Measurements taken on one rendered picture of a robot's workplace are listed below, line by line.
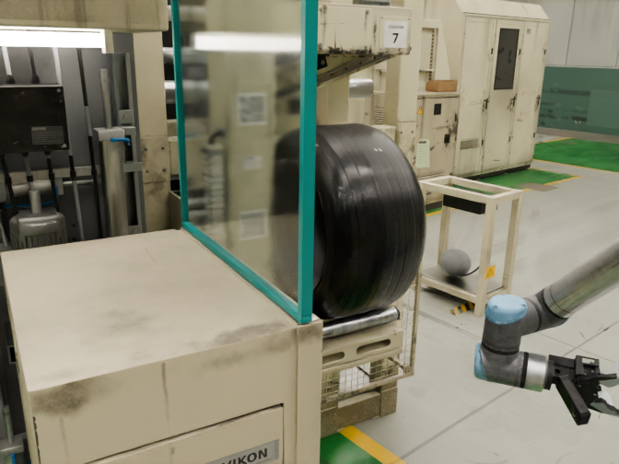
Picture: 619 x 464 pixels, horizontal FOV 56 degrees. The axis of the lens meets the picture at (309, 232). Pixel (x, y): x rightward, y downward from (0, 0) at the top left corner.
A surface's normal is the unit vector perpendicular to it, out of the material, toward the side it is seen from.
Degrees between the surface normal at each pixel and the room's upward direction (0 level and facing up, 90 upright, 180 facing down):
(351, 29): 90
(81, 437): 90
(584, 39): 90
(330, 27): 90
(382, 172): 49
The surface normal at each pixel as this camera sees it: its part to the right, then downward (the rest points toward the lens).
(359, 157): 0.32, -0.59
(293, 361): 0.49, 0.26
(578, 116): -0.76, 0.18
